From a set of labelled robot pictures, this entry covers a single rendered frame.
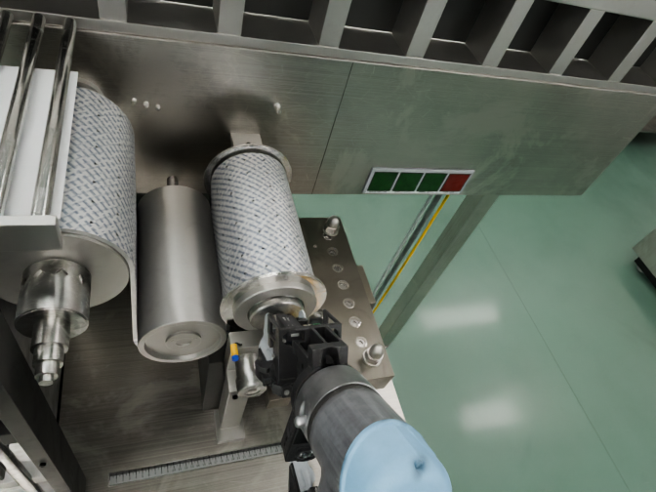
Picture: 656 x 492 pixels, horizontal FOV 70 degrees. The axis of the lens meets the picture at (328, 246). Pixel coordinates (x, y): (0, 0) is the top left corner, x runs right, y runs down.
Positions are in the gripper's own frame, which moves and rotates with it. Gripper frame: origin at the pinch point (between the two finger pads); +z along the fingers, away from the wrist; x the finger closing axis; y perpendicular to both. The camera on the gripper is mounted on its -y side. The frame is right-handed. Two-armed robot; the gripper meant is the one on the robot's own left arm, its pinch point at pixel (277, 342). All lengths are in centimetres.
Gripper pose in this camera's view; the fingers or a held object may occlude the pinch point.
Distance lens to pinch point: 65.1
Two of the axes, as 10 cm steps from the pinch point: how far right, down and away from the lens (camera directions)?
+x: -9.4, 0.3, -3.5
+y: 0.3, -9.8, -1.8
